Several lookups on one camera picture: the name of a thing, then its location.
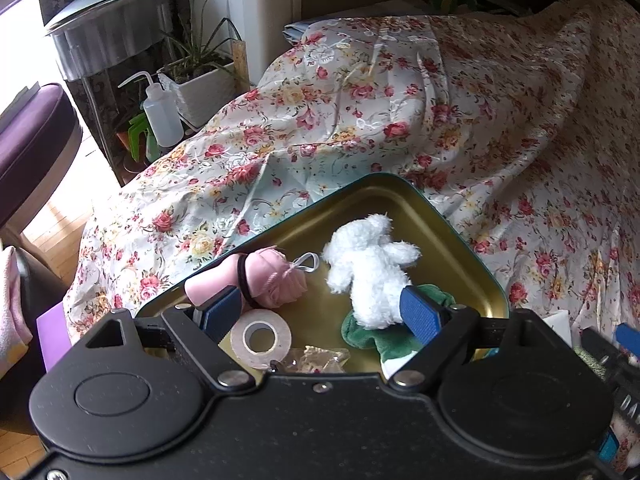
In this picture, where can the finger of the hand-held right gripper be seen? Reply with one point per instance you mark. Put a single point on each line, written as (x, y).
(615, 360)

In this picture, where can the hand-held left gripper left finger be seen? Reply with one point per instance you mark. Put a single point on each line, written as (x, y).
(220, 311)

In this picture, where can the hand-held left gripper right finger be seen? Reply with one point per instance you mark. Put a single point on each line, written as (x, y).
(420, 314)

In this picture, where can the green knitted ball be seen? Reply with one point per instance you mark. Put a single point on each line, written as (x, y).
(590, 360)

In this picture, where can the green plush bird toy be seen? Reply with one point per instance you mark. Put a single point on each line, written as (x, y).
(370, 335)

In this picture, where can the pink cloth pouch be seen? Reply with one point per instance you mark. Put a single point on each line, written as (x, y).
(270, 280)

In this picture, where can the translucent tape roll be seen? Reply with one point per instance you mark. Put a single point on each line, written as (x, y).
(280, 335)

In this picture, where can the white plush toy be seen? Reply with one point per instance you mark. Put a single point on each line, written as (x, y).
(365, 270)

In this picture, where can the gold tin tray teal rim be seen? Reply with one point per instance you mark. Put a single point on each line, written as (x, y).
(440, 240)

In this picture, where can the beige knit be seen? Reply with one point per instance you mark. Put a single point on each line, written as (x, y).
(320, 357)

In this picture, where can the blue packet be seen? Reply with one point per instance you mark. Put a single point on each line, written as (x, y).
(607, 445)

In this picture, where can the white box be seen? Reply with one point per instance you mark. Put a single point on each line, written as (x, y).
(560, 325)

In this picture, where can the purple block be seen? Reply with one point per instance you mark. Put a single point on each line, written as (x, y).
(52, 340)

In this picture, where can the white wash bottle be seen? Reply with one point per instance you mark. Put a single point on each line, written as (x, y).
(162, 120)

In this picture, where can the pink towel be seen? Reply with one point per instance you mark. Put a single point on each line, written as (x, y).
(12, 305)

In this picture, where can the floral bedspread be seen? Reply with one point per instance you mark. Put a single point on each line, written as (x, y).
(350, 110)

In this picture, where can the white plant pot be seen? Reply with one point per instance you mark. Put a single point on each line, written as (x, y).
(205, 90)

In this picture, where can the purple chair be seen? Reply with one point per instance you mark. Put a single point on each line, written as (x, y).
(30, 145)

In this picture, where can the green leafy plant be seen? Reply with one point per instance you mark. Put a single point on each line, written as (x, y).
(200, 55)

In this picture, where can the grey blue pillow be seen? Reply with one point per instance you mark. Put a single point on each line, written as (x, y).
(300, 30)

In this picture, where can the silver metal side table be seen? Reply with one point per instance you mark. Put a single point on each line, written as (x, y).
(110, 30)

